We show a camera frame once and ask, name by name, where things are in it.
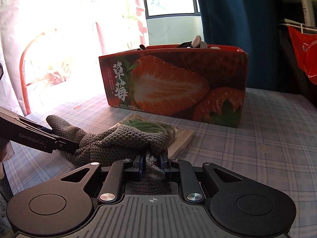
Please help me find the bagged green cable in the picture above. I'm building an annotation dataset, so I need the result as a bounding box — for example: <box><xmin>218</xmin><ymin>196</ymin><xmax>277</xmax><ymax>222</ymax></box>
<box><xmin>116</xmin><ymin>113</ymin><xmax>196</xmax><ymax>160</ymax></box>

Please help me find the grey knitted cloth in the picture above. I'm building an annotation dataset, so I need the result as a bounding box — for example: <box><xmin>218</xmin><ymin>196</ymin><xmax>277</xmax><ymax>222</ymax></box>
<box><xmin>46</xmin><ymin>115</ymin><xmax>172</xmax><ymax>195</ymax></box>

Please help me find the black dotted glove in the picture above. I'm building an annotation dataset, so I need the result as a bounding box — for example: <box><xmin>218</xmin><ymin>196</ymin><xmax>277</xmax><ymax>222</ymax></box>
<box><xmin>177</xmin><ymin>35</ymin><xmax>208</xmax><ymax>48</ymax></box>

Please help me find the black fabric cap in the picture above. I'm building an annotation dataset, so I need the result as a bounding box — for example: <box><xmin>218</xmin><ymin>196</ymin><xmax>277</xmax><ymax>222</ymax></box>
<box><xmin>137</xmin><ymin>44</ymin><xmax>147</xmax><ymax>51</ymax></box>

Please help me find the person's left hand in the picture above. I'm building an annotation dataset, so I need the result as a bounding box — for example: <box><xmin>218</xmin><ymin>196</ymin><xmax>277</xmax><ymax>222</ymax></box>
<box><xmin>0</xmin><ymin>138</ymin><xmax>14</xmax><ymax>163</ymax></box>

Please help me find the pink printed curtain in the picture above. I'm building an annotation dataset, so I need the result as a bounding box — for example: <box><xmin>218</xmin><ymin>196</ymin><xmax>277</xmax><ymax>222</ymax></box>
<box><xmin>1</xmin><ymin>0</ymin><xmax>149</xmax><ymax>115</ymax></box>

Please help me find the red strawberry cardboard box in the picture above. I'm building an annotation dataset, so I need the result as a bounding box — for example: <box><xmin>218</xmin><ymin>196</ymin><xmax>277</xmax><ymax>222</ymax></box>
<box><xmin>99</xmin><ymin>45</ymin><xmax>248</xmax><ymax>128</ymax></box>

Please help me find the red plastic bag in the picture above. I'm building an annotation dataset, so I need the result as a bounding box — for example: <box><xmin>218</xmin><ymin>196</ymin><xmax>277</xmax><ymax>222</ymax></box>
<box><xmin>288</xmin><ymin>26</ymin><xmax>317</xmax><ymax>85</ymax></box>

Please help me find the dark blue curtain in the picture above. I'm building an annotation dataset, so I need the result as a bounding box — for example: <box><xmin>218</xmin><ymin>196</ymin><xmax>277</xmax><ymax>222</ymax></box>
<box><xmin>198</xmin><ymin>0</ymin><xmax>287</xmax><ymax>91</ymax></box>

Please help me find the white spray bottle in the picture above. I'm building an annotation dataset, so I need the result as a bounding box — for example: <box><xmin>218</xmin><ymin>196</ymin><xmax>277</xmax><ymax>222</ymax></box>
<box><xmin>301</xmin><ymin>0</ymin><xmax>315</xmax><ymax>27</ymax></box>

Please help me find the red wire chair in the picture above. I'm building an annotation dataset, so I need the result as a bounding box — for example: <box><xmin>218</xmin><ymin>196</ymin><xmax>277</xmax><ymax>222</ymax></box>
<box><xmin>19</xmin><ymin>29</ymin><xmax>72</xmax><ymax>115</ymax></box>

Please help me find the white wire shelf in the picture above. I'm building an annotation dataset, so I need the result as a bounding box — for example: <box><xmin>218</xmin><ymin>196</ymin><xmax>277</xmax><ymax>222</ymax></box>
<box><xmin>280</xmin><ymin>19</ymin><xmax>317</xmax><ymax>35</ymax></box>

